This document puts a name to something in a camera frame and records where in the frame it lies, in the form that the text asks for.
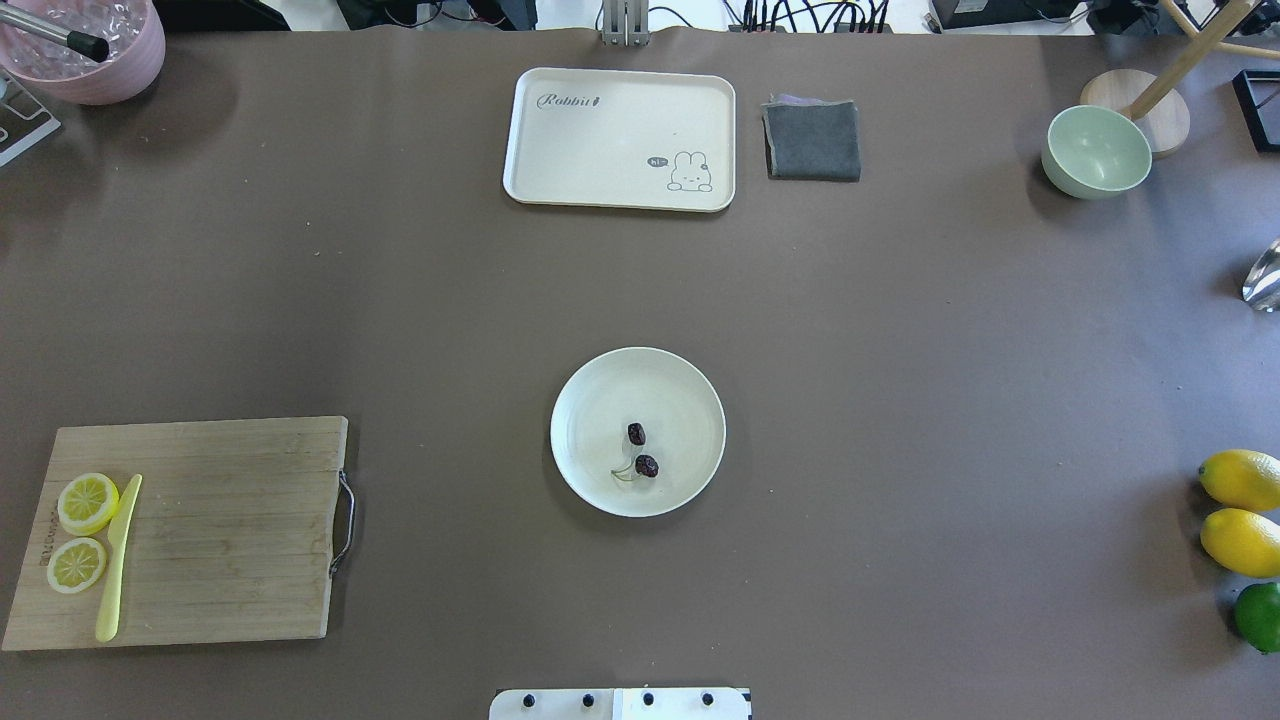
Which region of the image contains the white wire cup rack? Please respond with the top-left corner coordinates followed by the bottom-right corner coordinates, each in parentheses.
top-left (0, 70), bottom-right (61, 167)

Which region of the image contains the wooden cup tree stand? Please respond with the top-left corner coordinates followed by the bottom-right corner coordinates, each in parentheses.
top-left (1079, 1), bottom-right (1277, 159)

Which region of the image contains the black glass rack tray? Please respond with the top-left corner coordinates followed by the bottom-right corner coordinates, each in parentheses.
top-left (1231, 69), bottom-right (1279, 152)

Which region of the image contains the steel black-tipped muddler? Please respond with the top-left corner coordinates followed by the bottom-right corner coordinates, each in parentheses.
top-left (1, 1), bottom-right (110, 63)

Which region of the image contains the lemon slice lower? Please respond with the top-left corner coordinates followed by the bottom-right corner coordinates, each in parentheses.
top-left (46, 537), bottom-right (108, 594)

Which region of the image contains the cream round plate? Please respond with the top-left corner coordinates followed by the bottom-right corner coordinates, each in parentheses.
top-left (549, 347), bottom-right (727, 518)

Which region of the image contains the lemon slice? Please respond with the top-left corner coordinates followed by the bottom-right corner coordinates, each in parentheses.
top-left (46, 537), bottom-right (108, 594)
top-left (56, 471), bottom-right (120, 537)

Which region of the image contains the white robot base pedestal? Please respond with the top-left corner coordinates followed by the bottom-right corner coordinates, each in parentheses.
top-left (488, 685), bottom-right (753, 719)

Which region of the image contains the yellow plastic knife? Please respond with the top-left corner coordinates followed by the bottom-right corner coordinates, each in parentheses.
top-left (93, 473), bottom-right (145, 644)

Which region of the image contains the aluminium frame post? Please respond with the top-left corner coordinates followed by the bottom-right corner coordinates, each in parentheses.
top-left (600, 0), bottom-right (652, 47)

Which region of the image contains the cream rabbit tray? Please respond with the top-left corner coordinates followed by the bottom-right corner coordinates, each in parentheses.
top-left (503, 67), bottom-right (737, 213)

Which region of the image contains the metal ice scoop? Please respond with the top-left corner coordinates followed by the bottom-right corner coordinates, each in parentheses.
top-left (1242, 238), bottom-right (1280, 313)

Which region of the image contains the yellow lemon near lime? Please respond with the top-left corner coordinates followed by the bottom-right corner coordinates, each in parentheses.
top-left (1197, 448), bottom-right (1279, 512)

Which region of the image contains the grey folded cloth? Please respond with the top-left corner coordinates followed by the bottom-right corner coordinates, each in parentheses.
top-left (762, 94), bottom-right (863, 182)

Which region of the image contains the green lime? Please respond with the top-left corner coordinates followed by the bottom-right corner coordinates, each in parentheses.
top-left (1233, 582), bottom-right (1279, 653)

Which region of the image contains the pink bowl with ice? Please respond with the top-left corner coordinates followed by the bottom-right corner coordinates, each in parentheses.
top-left (1, 1), bottom-right (166, 106)

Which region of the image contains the wooden cutting board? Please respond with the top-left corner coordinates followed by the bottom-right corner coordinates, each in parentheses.
top-left (3, 416), bottom-right (348, 651)

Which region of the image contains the yellow lemon outer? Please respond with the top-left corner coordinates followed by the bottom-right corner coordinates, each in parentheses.
top-left (1199, 509), bottom-right (1279, 578)

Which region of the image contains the lemon slice upper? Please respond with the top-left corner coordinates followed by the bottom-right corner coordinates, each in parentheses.
top-left (56, 471), bottom-right (120, 537)

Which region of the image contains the green bowl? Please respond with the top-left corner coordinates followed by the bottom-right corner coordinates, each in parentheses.
top-left (1041, 105), bottom-right (1153, 200)

